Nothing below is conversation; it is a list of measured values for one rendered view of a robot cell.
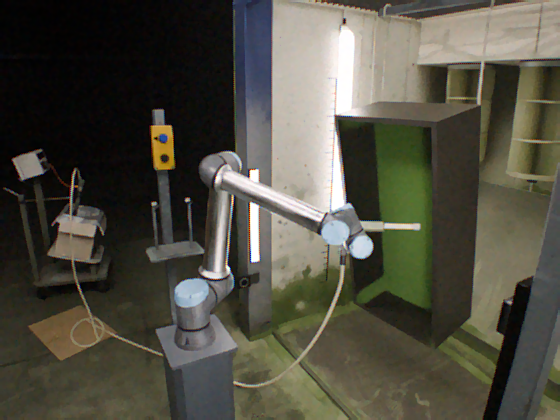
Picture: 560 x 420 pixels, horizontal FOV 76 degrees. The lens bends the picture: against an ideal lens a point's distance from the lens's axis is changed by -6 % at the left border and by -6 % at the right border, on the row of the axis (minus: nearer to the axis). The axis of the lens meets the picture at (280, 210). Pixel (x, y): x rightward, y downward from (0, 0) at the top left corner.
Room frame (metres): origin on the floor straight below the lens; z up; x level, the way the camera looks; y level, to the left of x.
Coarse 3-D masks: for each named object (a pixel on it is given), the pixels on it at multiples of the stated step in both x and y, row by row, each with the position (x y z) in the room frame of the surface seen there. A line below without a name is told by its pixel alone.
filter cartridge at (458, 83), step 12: (456, 72) 2.80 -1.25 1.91; (468, 72) 2.74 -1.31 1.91; (480, 72) 2.71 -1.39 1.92; (492, 72) 2.74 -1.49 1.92; (456, 84) 2.80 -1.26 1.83; (468, 84) 2.75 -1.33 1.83; (492, 84) 2.75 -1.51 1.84; (456, 96) 2.79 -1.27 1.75; (468, 96) 2.75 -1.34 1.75; (480, 120) 2.71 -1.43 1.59; (480, 144) 2.73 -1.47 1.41; (480, 156) 2.74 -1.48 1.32
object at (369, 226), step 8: (368, 224) 1.69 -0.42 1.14; (376, 224) 1.69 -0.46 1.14; (384, 224) 1.70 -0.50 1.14; (392, 224) 1.70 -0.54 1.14; (400, 224) 1.71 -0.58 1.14; (408, 224) 1.71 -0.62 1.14; (416, 224) 1.70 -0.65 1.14; (344, 248) 1.67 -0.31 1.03; (344, 256) 1.66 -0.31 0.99; (344, 264) 1.65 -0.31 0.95
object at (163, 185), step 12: (156, 120) 2.28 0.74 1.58; (168, 192) 2.30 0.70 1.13; (168, 204) 2.30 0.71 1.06; (168, 216) 2.30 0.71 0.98; (168, 228) 2.29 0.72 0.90; (168, 240) 2.29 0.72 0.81; (168, 264) 2.28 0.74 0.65; (168, 276) 2.28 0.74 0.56; (168, 288) 2.29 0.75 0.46; (168, 300) 2.32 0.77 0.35
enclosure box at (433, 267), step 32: (352, 128) 2.08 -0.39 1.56; (384, 128) 2.19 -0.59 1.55; (416, 128) 2.01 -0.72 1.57; (448, 128) 1.57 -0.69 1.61; (480, 128) 1.72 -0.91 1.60; (352, 160) 2.09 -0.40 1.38; (384, 160) 2.23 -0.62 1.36; (416, 160) 2.04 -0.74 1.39; (448, 160) 1.58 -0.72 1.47; (352, 192) 2.10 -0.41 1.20; (384, 192) 2.26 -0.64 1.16; (416, 192) 2.07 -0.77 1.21; (448, 192) 1.60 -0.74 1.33; (448, 224) 1.62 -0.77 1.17; (352, 256) 2.10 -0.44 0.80; (384, 256) 2.29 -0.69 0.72; (416, 256) 2.12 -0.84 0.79; (448, 256) 1.64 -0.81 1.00; (352, 288) 2.12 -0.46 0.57; (384, 288) 2.24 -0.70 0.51; (416, 288) 2.15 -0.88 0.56; (448, 288) 1.67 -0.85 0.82; (384, 320) 1.92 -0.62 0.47; (416, 320) 1.89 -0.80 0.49; (448, 320) 1.70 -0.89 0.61
